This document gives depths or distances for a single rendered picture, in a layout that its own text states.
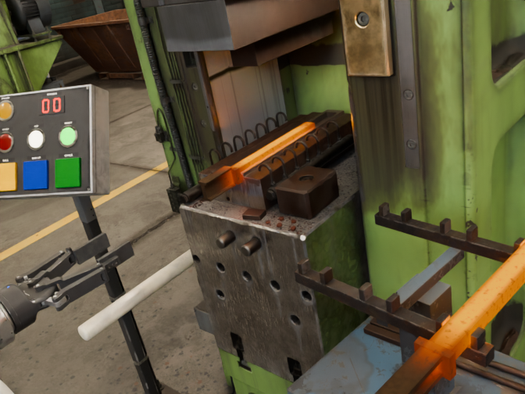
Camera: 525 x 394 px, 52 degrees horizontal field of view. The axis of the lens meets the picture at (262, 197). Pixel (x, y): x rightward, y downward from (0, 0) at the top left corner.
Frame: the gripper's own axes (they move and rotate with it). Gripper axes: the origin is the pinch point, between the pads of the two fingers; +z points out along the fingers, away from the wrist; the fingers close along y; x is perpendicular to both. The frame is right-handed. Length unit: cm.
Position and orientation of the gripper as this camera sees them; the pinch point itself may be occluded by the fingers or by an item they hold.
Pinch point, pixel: (106, 251)
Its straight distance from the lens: 102.8
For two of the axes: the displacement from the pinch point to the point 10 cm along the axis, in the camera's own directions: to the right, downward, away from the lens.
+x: -1.8, -8.9, -4.3
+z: 6.3, -4.4, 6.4
